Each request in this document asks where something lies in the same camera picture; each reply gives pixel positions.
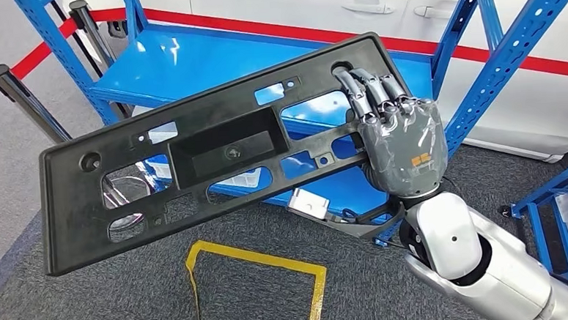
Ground black stanchion post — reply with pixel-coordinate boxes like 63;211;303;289
69;0;134;122

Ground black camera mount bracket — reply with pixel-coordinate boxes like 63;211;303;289
315;201;408;240

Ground blue metal shelf rack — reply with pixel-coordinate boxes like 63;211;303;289
13;0;568;266

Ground stanchion post with chrome base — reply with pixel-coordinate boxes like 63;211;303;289
0;56;175;243

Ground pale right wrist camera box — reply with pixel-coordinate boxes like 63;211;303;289
287;186;332;223

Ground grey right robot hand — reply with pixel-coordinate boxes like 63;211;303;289
331;62;451;204

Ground small blue metal rack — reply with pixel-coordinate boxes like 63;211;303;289
507;151;568;303

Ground white car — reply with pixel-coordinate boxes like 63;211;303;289
62;0;568;188

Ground yellow floor tape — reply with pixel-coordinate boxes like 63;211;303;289
183;234;331;320

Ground black plastic panel with cutouts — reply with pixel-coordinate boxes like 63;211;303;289
32;29;419;278

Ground thin black pole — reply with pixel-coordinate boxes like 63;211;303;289
51;0;103;80

